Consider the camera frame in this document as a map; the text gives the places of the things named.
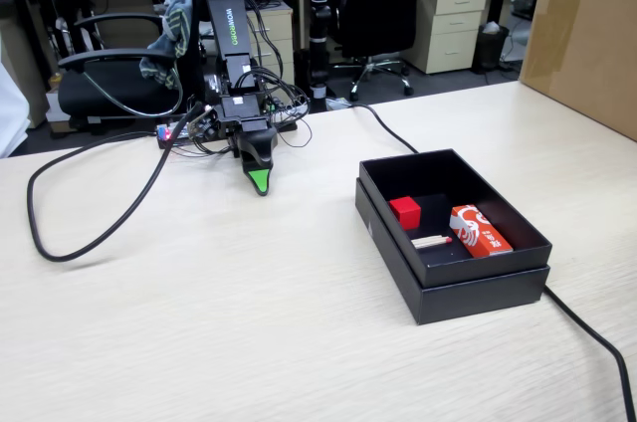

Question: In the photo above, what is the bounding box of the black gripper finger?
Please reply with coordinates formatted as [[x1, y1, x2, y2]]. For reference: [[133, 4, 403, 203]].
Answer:
[[236, 125, 279, 175], [242, 162, 275, 197]]

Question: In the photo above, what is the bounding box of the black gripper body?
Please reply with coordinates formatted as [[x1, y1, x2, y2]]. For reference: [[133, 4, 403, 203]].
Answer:
[[218, 95, 271, 137]]

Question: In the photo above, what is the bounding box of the red wooden cube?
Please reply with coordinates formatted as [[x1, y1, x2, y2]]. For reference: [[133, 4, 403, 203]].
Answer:
[[388, 195, 423, 232]]

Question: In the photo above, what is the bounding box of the black cardboard box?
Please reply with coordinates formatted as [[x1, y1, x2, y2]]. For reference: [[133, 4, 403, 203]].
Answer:
[[358, 147, 554, 290]]

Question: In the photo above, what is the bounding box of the black open box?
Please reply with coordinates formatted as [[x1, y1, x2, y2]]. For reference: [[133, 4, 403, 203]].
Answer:
[[353, 177, 551, 326]]

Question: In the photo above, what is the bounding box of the large brown cardboard box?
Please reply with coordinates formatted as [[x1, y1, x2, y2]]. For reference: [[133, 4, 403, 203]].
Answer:
[[518, 0, 637, 143]]

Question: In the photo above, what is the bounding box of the controller circuit board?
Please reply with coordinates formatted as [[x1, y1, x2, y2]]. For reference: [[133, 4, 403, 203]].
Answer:
[[155, 121, 194, 150]]

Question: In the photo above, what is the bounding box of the small beige drawer cabinet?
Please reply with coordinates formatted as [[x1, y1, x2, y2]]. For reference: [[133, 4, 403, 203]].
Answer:
[[245, 0, 296, 91]]

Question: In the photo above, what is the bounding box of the blue striped cloth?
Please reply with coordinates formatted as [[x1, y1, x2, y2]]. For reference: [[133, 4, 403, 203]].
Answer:
[[138, 0, 194, 91]]

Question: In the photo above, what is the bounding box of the black vertical pole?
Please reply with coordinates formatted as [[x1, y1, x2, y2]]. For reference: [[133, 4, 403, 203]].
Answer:
[[307, 0, 333, 101]]

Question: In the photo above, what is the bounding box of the black office chair with armrests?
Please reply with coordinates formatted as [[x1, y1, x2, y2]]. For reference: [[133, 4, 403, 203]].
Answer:
[[56, 0, 213, 128]]

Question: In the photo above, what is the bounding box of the black mesh office chair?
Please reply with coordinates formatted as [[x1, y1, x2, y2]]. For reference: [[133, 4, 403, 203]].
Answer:
[[336, 0, 432, 104]]

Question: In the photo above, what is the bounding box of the large beige drawer cabinet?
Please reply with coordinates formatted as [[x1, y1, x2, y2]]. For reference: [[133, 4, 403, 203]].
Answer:
[[400, 0, 490, 76]]

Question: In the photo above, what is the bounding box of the orange white matchbox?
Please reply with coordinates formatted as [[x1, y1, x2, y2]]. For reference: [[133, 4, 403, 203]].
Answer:
[[448, 203, 515, 260]]

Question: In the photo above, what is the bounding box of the white garment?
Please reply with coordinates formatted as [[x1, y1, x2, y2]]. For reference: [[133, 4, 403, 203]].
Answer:
[[0, 62, 32, 159]]

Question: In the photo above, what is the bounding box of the black trash bin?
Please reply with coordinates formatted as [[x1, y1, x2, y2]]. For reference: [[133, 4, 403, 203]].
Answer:
[[474, 21, 513, 74]]

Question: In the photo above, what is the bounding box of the thin black wire bundle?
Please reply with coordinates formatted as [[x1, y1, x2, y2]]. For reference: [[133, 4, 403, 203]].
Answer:
[[237, 0, 314, 150]]

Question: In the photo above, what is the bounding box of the grey cable loop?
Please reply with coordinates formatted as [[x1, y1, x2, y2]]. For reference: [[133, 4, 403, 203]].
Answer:
[[81, 70, 185, 119]]

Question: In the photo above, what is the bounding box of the thick black looped cable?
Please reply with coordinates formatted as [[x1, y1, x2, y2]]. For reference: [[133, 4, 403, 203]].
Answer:
[[26, 102, 206, 264]]

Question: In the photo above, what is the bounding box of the long thick black cable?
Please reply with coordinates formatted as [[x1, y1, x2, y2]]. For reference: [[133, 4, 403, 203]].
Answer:
[[346, 102, 637, 422]]

